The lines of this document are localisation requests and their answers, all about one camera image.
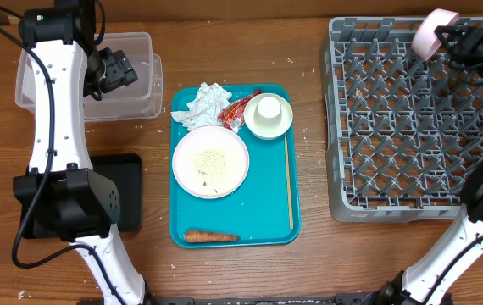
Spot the grey dishwasher rack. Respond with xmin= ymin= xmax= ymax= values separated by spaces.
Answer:
xmin=320 ymin=17 xmax=483 ymax=223

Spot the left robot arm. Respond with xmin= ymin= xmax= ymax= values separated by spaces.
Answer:
xmin=12 ymin=1 xmax=152 ymax=304

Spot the large white plate with rice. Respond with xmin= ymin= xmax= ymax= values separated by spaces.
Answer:
xmin=171 ymin=125 xmax=250 ymax=199

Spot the teal plastic serving tray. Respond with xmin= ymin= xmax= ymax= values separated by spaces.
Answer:
xmin=169 ymin=83 xmax=302 ymax=249

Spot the red snack wrapper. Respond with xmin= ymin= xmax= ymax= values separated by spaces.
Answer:
xmin=218 ymin=90 xmax=263 ymax=133

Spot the orange carrot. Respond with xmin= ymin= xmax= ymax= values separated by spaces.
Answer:
xmin=183 ymin=230 xmax=240 ymax=243

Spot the pale green bowl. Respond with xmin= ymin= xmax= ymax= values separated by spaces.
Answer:
xmin=244 ymin=93 xmax=293 ymax=140

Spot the pink plastic bowl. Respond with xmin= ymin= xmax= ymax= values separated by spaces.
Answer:
xmin=412 ymin=8 xmax=459 ymax=61

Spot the clear plastic bin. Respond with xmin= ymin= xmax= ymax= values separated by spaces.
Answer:
xmin=15 ymin=32 xmax=163 ymax=124

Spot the white plastic cup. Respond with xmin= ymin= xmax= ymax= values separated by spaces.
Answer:
xmin=255 ymin=97 xmax=281 ymax=122

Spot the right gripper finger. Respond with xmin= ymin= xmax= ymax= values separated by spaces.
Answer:
xmin=447 ymin=27 xmax=483 ymax=57
xmin=434 ymin=25 xmax=473 ymax=36

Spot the crumpled white tissue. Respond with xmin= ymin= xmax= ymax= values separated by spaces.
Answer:
xmin=171 ymin=82 xmax=232 ymax=131

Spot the wooden chopstick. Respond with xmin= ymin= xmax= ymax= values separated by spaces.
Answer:
xmin=284 ymin=134 xmax=294 ymax=230

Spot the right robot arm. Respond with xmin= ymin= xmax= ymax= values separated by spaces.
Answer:
xmin=361 ymin=21 xmax=483 ymax=304

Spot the black tray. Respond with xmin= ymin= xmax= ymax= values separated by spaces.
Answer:
xmin=23 ymin=153 xmax=142 ymax=241

